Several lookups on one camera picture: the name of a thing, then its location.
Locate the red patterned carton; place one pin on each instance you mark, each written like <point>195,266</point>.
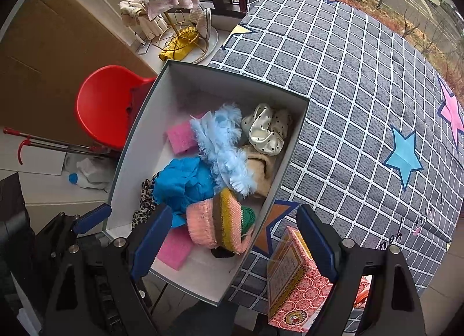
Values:
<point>290,285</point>

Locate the leopard print scrunchie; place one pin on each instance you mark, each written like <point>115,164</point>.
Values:
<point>145,201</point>

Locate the white polka dot scrunchie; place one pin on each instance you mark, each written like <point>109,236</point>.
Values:
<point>264,133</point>

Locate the beige fuzzy slipper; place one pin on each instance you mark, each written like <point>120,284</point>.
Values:
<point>201,20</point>

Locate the light blue fluffy cloth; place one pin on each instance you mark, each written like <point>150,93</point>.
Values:
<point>221,147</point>

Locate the grey cardboard storage box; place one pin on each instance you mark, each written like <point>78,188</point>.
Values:
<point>145,162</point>

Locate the blue glove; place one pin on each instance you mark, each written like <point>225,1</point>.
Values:
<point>181,180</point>

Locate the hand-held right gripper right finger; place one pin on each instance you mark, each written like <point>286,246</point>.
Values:
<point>319,245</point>

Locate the plastic bottle blue cap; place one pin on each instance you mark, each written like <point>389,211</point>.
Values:
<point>96,167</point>

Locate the brown cardboard box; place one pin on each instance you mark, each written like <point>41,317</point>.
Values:
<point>47,49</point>

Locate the white round tray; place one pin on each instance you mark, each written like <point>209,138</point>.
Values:
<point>213,44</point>

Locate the red plastic chair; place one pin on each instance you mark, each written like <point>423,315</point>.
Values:
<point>101,104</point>

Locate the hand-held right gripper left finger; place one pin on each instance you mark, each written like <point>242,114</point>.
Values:
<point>152,245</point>

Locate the cream cloth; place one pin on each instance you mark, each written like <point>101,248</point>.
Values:
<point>132,11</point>

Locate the beige plush toy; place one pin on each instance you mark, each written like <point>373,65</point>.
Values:
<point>263,172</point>

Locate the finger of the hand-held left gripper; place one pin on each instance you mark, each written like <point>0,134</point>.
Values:
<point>90,218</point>

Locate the dark red small container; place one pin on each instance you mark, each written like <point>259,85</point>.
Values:
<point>242,1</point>

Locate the yellow cloth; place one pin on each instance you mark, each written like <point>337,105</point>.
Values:
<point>179,44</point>

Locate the floral tissue pack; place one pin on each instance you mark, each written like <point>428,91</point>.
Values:
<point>362,292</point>

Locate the white bottle blue cap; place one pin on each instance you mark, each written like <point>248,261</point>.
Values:
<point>81,180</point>

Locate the grey checkered star blanket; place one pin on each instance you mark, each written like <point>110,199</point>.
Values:
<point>344,85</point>

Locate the pink sponge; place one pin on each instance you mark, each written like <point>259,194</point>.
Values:
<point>174,250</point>
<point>181,138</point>

